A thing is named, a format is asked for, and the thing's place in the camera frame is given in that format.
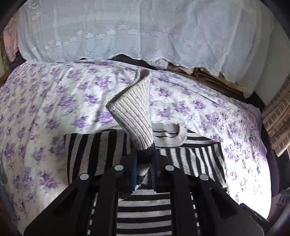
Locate brown blanket under cover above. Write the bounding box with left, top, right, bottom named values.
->
left=167, top=64, right=246, bottom=102

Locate black white striped sweater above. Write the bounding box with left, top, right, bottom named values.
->
left=64, top=69, right=226, bottom=235

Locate pink floral pillow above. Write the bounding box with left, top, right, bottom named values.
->
left=3, top=10, right=19, bottom=62

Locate purple floral bed sheet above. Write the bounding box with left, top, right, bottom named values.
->
left=1, top=61, right=271, bottom=232

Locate white lace cover cloth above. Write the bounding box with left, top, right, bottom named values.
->
left=18, top=1, right=274, bottom=82

